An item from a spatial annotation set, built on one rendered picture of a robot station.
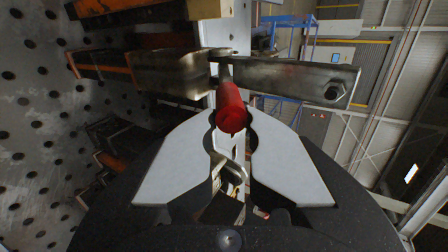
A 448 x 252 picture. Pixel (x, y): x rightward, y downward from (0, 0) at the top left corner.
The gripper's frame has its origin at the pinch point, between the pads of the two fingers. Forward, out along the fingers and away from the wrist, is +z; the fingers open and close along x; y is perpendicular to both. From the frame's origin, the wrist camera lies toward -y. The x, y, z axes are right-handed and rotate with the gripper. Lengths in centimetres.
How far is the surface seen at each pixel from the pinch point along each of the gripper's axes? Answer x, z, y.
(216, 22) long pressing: -2.4, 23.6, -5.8
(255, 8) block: 7.3, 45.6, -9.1
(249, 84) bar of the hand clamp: 2.3, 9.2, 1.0
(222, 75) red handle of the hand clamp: -0.8, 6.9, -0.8
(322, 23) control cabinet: 353, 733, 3
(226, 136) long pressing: -1.3, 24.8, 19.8
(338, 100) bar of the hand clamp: 9.9, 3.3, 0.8
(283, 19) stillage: 59, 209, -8
